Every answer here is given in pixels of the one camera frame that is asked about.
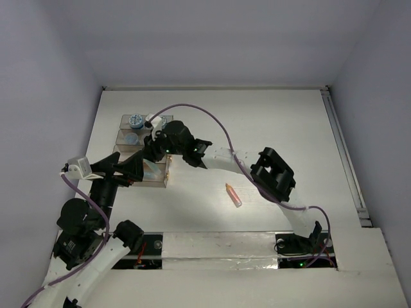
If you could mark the orange highlighter pen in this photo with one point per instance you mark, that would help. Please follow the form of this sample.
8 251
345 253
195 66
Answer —
233 195

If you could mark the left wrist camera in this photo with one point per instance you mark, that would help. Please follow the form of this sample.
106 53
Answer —
79 168

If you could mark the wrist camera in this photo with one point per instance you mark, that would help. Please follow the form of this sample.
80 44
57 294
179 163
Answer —
79 168
154 123

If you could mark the blue lid jar in bin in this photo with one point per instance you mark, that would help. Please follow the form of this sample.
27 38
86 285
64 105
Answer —
136 121

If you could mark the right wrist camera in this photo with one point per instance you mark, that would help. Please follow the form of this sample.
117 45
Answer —
154 123

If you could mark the clear paperclip jar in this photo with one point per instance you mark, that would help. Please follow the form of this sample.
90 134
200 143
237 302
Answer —
131 139

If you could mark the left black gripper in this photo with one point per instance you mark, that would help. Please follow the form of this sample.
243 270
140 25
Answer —
113 175

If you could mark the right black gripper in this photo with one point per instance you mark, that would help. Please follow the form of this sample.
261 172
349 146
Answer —
150 146

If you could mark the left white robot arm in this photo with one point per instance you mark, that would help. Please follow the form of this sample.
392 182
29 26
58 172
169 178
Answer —
87 249

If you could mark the green highlighter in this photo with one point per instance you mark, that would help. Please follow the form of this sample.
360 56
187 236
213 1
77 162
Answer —
151 170

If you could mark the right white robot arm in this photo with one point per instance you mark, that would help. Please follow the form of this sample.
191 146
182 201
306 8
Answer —
272 176

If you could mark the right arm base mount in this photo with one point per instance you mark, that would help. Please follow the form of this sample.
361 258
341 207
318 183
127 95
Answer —
296 252

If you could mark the aluminium rail right edge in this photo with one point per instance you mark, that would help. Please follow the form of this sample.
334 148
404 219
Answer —
354 187

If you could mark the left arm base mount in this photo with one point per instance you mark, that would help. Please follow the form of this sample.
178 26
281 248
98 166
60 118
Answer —
149 257

